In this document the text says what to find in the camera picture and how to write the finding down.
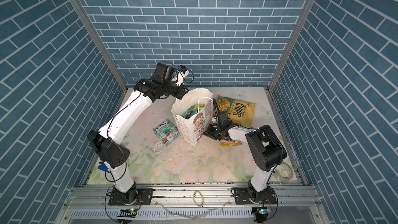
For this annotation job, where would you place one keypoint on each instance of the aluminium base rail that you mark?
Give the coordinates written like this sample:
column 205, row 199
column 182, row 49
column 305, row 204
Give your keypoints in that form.
column 231, row 194

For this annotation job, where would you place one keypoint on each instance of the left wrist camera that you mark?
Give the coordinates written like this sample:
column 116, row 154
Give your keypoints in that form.
column 182, row 73

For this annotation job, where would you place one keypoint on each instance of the aluminium right corner post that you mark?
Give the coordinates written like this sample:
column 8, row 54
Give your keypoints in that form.
column 289, row 47

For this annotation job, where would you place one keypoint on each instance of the orange Fox's fruits candy bag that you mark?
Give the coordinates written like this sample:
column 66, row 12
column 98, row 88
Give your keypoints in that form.
column 230, row 143

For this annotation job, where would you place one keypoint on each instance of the white cable duct strip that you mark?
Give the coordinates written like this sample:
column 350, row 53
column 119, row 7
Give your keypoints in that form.
column 159, row 213

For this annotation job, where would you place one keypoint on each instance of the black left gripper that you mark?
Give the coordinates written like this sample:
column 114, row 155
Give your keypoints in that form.
column 181, row 93

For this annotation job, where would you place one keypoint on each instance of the aluminium left corner post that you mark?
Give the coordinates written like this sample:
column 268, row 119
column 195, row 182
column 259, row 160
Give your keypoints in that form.
column 87, row 23

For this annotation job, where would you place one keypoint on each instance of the yellow chips bag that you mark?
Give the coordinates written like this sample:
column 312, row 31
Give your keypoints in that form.
column 238, row 111

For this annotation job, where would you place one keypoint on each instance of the white printed paper bag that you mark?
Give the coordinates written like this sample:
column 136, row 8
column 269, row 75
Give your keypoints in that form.
column 193, row 128

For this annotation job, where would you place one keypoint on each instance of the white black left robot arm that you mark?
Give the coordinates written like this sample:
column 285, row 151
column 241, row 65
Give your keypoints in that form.
column 167, row 80

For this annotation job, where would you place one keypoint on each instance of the teal snack packet in bag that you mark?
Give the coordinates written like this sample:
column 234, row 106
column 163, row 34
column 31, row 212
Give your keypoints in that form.
column 192, row 111

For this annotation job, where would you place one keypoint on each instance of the clear tape roll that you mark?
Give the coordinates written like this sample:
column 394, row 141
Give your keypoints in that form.
column 284, row 172

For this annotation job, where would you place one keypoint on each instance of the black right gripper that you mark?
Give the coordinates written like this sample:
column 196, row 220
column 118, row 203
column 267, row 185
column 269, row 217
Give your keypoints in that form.
column 209, row 132

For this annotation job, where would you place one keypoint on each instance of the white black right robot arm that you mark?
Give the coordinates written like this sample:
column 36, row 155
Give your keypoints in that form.
column 265, row 147

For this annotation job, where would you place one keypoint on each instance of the aluminium corner post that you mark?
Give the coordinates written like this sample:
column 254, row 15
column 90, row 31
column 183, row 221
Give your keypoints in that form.
column 87, row 23
column 289, row 47

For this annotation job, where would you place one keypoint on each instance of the green Fox's mint candy bag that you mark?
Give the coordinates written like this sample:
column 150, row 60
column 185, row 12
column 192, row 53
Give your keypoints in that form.
column 166, row 132

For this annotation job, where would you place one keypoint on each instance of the blue clip left side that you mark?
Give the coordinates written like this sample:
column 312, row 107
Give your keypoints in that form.
column 103, row 167

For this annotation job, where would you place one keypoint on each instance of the rubber band on rail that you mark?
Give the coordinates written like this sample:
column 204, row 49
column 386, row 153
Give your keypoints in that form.
column 198, row 198

